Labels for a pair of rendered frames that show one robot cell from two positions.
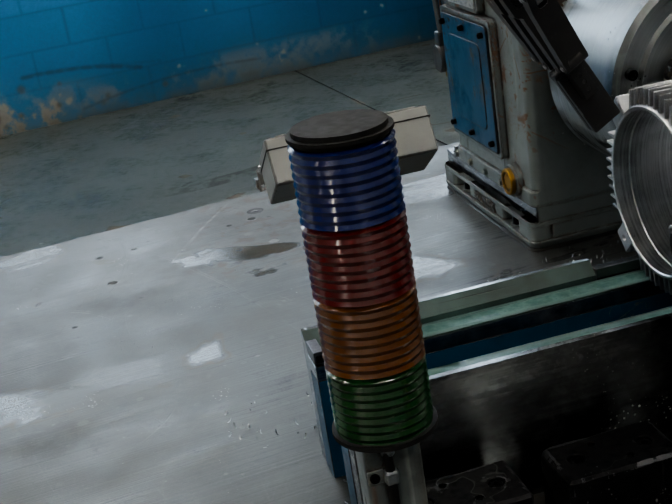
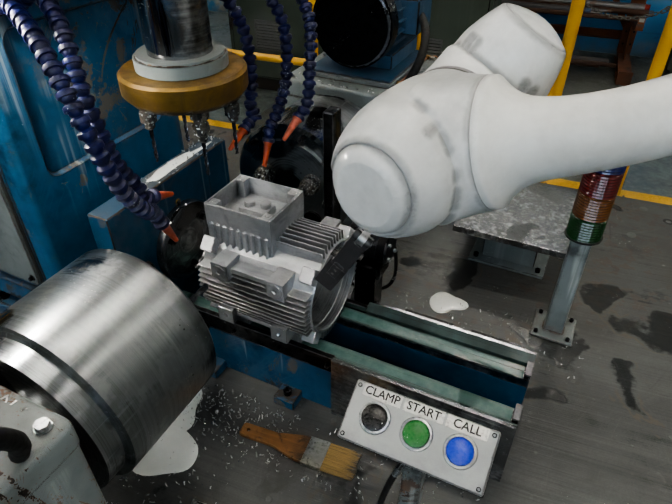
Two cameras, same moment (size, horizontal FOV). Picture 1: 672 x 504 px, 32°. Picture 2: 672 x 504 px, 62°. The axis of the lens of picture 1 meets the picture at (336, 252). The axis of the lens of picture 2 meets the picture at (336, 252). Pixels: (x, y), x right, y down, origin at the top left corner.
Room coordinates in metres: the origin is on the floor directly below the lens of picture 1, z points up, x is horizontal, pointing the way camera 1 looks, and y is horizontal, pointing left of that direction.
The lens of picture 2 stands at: (1.53, 0.13, 1.60)
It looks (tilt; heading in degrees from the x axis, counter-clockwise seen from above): 37 degrees down; 218
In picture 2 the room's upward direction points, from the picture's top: straight up
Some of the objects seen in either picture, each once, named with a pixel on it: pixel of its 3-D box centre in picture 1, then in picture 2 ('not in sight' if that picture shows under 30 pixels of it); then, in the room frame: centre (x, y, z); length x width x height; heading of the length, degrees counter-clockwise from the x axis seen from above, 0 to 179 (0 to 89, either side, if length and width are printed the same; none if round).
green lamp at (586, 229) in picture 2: (379, 391); (586, 224); (0.63, -0.01, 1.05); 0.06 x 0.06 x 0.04
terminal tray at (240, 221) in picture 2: not in sight; (256, 215); (1.02, -0.42, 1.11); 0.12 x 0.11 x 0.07; 101
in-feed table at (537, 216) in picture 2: not in sight; (516, 229); (0.43, -0.19, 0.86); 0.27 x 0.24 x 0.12; 12
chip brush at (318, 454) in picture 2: not in sight; (298, 447); (1.15, -0.24, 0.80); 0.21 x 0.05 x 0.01; 107
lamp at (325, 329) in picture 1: (369, 323); (593, 202); (0.63, -0.01, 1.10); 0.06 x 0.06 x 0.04
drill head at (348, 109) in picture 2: not in sight; (319, 159); (0.71, -0.55, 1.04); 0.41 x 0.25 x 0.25; 12
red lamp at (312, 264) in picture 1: (358, 251); (601, 179); (0.63, -0.01, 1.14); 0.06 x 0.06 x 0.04
